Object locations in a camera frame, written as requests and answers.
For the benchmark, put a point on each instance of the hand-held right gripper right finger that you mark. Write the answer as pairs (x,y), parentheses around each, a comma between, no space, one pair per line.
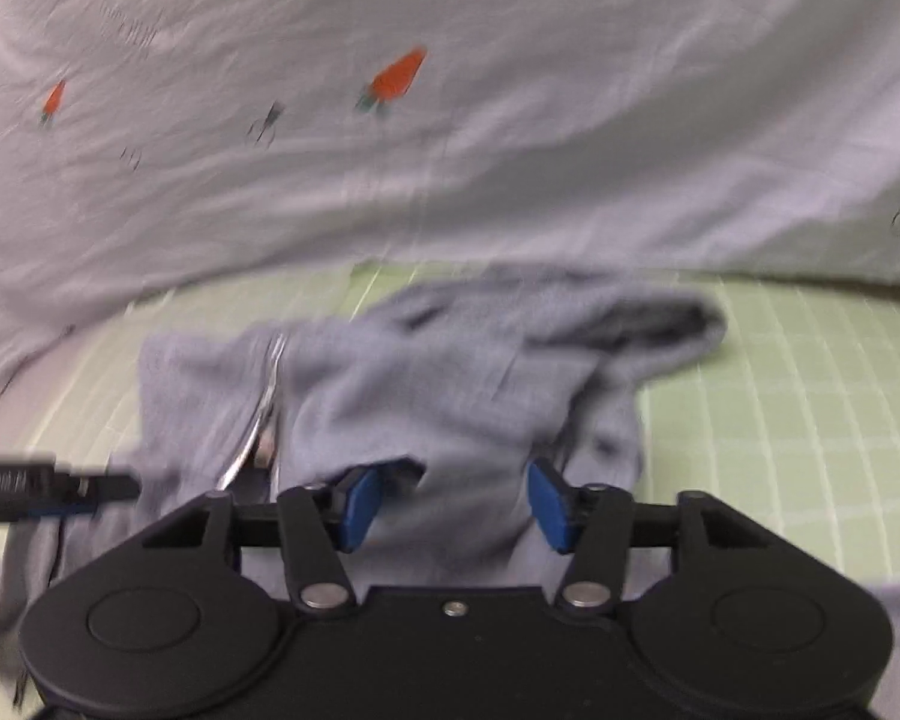
(551,508)

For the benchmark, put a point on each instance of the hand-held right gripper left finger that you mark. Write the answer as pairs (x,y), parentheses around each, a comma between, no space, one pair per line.
(360,508)

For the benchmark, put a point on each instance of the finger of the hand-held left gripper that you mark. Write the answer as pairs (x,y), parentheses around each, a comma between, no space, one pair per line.
(101,491)

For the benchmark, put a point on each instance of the grey hoodie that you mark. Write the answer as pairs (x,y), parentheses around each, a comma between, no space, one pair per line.
(420,405)

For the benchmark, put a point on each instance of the green grid mat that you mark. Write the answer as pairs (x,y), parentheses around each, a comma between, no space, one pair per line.
(795,405)

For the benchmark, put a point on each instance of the white carrot print sheet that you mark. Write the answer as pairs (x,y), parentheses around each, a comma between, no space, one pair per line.
(495,127)

